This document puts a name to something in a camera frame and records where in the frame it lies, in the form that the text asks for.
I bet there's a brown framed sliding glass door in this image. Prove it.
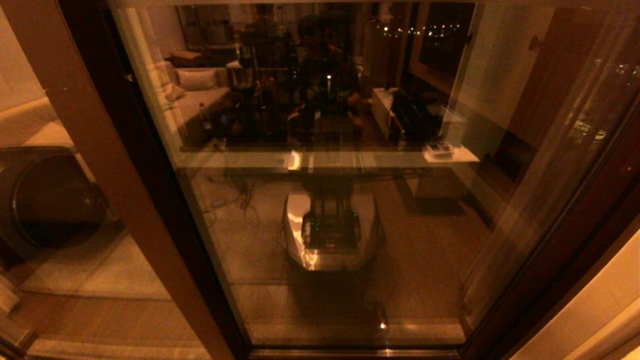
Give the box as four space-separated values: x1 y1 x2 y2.
102 0 640 360

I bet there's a brown framed fixed glass panel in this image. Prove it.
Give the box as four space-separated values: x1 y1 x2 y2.
0 0 251 360

